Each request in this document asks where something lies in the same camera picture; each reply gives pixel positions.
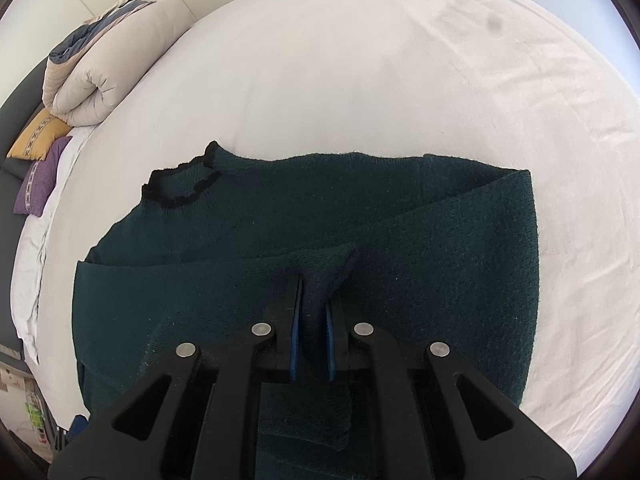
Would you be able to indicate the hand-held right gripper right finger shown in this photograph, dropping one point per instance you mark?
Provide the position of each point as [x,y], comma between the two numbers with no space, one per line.
[330,345]

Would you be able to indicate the blue object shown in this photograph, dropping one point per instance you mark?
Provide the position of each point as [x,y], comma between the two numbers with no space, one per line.
[79,425]

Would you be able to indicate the dark green knit sweater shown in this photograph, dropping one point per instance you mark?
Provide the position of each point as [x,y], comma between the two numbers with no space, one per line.
[400,220]

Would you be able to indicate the white quilt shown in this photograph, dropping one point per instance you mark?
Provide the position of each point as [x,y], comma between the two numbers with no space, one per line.
[35,260]

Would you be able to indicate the dark grey headboard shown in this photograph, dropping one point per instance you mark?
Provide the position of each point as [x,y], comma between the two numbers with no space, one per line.
[10,160]

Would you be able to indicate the purple patterned pillow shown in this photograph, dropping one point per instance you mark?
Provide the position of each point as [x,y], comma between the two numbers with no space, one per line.
[42,180]

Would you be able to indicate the bed with white sheet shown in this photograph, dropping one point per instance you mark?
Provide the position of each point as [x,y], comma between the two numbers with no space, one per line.
[350,60]

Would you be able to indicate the yellow patterned pillow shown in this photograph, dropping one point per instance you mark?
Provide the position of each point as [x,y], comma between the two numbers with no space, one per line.
[37,137]

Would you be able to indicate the cluttered bedside shelf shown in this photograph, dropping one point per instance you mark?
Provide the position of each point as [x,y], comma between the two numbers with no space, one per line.
[25,400]

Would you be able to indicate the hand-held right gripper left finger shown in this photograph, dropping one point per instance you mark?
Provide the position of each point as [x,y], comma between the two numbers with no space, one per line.
[295,332]

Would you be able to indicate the folded beige duvet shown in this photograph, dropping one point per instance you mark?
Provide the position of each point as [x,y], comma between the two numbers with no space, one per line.
[115,55]

